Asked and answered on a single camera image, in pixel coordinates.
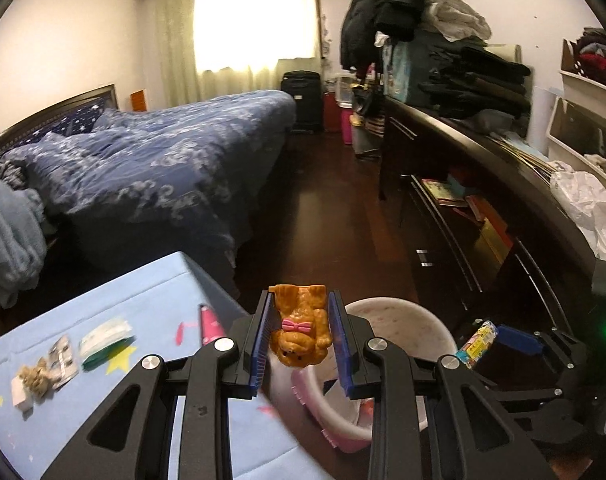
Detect colourful candy wrapper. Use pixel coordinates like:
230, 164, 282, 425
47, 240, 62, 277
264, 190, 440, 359
455, 318, 499, 370

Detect pink container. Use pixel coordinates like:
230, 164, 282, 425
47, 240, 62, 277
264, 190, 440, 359
340, 107, 357, 145

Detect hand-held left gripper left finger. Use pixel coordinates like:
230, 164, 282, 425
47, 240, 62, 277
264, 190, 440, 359
40, 291, 275, 480

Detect brown crumpled scrap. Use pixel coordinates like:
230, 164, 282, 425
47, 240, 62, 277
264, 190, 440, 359
19, 357, 54, 401

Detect star print pillow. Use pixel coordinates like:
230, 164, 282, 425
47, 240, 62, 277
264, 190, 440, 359
30, 97, 110, 142

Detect small white box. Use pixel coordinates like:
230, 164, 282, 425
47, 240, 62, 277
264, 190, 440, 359
11, 377, 34, 414

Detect pale green curtain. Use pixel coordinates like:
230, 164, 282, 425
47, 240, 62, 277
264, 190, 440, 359
152, 0, 320, 109

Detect black suitcase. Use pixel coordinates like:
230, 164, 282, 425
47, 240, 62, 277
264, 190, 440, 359
281, 70, 323, 135

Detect row of books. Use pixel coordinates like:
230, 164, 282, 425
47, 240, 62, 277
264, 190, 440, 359
422, 166, 515, 262

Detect black hanging coat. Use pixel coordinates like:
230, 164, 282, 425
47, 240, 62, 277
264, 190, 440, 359
340, 0, 389, 69

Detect orange dog toy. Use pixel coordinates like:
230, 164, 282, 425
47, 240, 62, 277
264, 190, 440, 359
268, 284, 333, 369

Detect stack of dark folded clothes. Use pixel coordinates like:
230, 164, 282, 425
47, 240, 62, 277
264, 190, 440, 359
415, 30, 534, 122

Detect blue printed bag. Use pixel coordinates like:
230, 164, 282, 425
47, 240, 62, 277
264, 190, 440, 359
382, 41, 425, 104

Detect red container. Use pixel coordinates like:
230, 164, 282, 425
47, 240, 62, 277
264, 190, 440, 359
323, 91, 344, 134

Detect black garment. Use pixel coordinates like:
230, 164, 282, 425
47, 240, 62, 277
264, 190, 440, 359
375, 0, 427, 42

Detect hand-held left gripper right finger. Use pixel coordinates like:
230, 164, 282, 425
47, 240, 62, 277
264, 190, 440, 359
328, 289, 557, 480

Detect light blue fleece blanket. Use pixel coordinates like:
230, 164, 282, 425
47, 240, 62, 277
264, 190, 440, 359
0, 177, 49, 309

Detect white plastic bag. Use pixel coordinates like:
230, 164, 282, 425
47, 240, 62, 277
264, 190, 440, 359
550, 159, 606, 264

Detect white storage shelf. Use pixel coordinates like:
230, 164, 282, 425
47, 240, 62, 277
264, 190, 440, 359
545, 37, 606, 182

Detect dark wooden dresser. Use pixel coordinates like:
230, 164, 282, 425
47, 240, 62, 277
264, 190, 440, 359
378, 94, 606, 361

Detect white and pink bin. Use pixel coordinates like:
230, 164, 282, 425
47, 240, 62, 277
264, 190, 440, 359
289, 297, 458, 454

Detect white clothes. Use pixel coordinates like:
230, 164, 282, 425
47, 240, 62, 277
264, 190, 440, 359
423, 0, 492, 42

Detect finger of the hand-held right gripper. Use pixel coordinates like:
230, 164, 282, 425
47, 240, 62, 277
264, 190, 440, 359
497, 323, 588, 397
463, 362, 586, 443

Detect white and green packet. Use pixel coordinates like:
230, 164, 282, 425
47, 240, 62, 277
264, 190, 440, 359
77, 315, 136, 372

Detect silver blister pack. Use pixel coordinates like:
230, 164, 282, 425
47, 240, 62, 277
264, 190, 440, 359
48, 337, 79, 391

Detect blue patterned duvet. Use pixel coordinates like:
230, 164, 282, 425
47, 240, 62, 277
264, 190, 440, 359
0, 89, 298, 267

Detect dark wooden bed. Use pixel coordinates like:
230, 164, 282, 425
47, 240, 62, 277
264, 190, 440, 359
0, 83, 300, 307

